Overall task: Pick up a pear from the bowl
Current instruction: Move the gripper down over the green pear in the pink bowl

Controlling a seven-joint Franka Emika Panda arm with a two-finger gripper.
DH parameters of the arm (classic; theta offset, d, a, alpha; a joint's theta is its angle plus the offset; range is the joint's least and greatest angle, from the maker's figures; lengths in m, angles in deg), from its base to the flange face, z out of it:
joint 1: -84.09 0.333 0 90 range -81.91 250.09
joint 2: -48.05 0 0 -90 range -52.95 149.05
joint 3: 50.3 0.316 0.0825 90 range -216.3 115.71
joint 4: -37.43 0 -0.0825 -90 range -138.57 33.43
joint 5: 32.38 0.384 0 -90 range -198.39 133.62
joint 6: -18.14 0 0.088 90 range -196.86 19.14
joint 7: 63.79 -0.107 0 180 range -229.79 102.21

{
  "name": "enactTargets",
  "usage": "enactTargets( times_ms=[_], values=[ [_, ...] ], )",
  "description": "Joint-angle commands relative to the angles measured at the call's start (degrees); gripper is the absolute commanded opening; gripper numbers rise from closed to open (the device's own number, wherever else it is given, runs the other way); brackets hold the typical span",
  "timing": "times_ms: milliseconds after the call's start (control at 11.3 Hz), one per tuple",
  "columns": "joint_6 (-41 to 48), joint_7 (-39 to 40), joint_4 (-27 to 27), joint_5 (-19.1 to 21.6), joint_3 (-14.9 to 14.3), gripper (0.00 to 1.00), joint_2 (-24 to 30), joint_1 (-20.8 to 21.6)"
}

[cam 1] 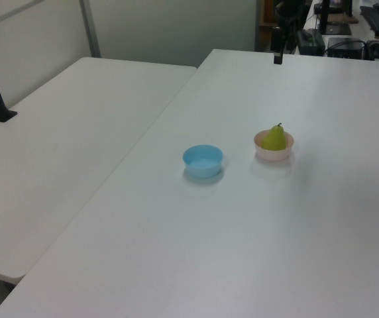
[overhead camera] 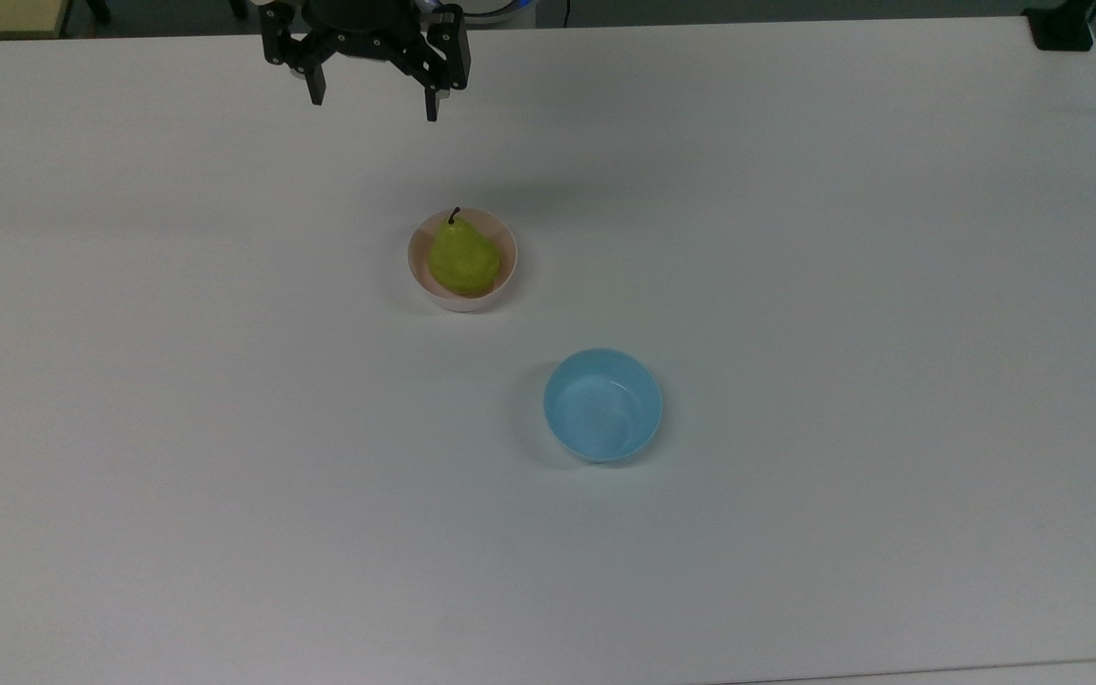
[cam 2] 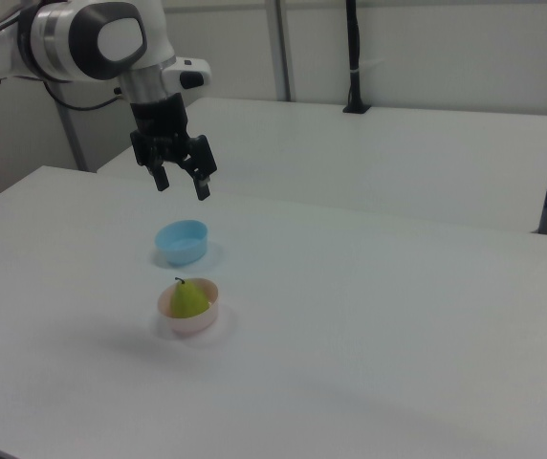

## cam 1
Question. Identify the dark green-labelled device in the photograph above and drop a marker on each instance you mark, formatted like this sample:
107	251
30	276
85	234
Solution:
310	41

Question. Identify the green pear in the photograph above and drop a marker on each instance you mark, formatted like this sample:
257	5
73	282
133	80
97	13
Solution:
274	139

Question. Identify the pink plastic bowl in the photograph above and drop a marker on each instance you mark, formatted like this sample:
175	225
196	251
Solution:
273	154

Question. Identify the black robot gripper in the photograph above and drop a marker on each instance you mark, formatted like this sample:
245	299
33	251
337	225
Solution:
287	11

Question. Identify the black computer keyboard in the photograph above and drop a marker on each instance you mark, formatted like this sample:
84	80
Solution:
377	18

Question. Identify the blue plastic bowl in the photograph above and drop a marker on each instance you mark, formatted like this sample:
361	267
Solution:
202	163

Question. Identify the black monitor stand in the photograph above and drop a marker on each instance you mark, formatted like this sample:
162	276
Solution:
333	23

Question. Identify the black electronics box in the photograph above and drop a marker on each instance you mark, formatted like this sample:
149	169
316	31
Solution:
345	47

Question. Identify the grey partition frame post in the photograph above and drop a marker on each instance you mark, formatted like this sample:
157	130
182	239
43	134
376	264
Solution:
90	28

